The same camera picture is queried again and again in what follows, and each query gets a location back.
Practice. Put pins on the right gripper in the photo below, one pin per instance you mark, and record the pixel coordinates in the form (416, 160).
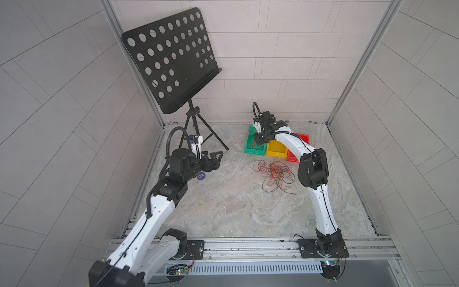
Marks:
(259, 140)

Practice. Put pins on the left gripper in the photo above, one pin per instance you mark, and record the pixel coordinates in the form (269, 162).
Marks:
(213, 165)

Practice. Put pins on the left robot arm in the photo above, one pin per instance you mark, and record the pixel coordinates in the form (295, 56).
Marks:
(138, 258)

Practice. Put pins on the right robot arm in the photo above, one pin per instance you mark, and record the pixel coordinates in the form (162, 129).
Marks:
(312, 173)

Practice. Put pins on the yellow plastic bin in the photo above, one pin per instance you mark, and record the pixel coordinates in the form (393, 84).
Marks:
(276, 149)

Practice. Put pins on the green plastic bin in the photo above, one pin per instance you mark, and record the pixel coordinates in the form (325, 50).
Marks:
(251, 147)

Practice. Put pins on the purple round token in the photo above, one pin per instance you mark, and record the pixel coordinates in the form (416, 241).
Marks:
(201, 176)

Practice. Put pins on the red plastic bin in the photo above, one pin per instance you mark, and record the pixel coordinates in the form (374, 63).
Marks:
(296, 147)

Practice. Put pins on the left green circuit board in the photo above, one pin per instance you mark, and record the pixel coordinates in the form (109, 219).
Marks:
(178, 270)

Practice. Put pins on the green circuit board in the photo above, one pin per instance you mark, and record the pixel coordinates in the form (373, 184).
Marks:
(330, 269)
(178, 270)

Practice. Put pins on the black perforated music stand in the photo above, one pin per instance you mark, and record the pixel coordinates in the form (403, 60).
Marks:
(175, 59)

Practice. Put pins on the right green circuit board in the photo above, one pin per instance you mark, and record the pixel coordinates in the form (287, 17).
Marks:
(330, 269)

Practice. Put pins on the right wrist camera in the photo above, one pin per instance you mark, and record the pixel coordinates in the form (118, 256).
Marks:
(257, 125)

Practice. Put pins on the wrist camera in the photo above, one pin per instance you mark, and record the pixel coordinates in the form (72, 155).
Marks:
(195, 143)
(257, 125)

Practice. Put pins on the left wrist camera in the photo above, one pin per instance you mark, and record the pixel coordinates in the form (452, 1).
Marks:
(195, 143)

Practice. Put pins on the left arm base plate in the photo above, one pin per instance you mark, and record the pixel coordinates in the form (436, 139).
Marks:
(193, 250)

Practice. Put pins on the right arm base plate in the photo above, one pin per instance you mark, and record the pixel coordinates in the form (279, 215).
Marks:
(314, 248)

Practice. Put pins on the aluminium mounting rail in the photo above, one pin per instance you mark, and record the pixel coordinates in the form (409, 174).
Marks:
(276, 249)

